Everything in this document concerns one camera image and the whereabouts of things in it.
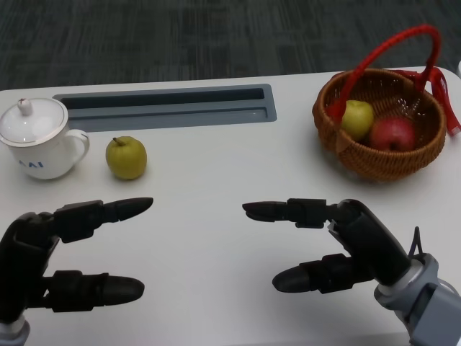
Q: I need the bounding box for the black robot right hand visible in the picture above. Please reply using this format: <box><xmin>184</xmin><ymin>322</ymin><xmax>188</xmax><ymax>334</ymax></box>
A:
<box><xmin>241</xmin><ymin>198</ymin><xmax>411</xmax><ymax>295</ymax></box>

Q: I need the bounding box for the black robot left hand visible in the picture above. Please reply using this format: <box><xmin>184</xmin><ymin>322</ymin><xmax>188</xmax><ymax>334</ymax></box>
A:
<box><xmin>0</xmin><ymin>197</ymin><xmax>154</xmax><ymax>324</ymax></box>

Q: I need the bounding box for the wicker basket with red handle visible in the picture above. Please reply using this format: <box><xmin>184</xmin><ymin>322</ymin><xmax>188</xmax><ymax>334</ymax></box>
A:
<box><xmin>312</xmin><ymin>24</ymin><xmax>448</xmax><ymax>184</ymax></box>

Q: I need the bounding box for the red apple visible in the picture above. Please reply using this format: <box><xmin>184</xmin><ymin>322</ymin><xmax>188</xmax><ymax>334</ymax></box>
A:
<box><xmin>370</xmin><ymin>117</ymin><xmax>416</xmax><ymax>152</ymax></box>

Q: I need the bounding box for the red ribbon bow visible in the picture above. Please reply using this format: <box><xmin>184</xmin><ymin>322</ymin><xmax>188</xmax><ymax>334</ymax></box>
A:
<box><xmin>399</xmin><ymin>66</ymin><xmax>461</xmax><ymax>137</ymax></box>

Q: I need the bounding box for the green apple in basket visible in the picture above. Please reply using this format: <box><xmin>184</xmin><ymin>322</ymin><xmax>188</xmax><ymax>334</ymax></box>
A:
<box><xmin>340</xmin><ymin>99</ymin><xmax>375</xmax><ymax>141</ymax></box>

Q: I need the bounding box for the green apple with stem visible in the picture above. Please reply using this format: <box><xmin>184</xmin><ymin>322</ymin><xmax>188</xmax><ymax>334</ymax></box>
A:
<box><xmin>105</xmin><ymin>136</ymin><xmax>148</xmax><ymax>180</ymax></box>

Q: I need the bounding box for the white ceramic mug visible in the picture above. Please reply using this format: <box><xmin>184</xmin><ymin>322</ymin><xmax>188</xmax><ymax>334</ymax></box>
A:
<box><xmin>1</xmin><ymin>122</ymin><xmax>90</xmax><ymax>180</ymax></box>

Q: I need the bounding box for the white mug lid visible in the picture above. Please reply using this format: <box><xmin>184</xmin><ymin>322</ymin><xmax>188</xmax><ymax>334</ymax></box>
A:
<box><xmin>0</xmin><ymin>97</ymin><xmax>69</xmax><ymax>147</ymax></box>

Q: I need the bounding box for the grey recessed table tray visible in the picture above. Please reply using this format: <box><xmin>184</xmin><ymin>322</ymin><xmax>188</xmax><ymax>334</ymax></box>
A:
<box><xmin>53</xmin><ymin>83</ymin><xmax>278</xmax><ymax>133</ymax></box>

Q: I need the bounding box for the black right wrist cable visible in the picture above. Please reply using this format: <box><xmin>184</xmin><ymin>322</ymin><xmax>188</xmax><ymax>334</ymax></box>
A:
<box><xmin>410</xmin><ymin>226</ymin><xmax>425</xmax><ymax>259</ymax></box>

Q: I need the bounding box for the grey right wrist camera housing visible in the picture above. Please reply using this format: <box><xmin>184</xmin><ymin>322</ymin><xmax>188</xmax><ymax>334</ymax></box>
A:
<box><xmin>419</xmin><ymin>279</ymin><xmax>461</xmax><ymax>342</ymax></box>

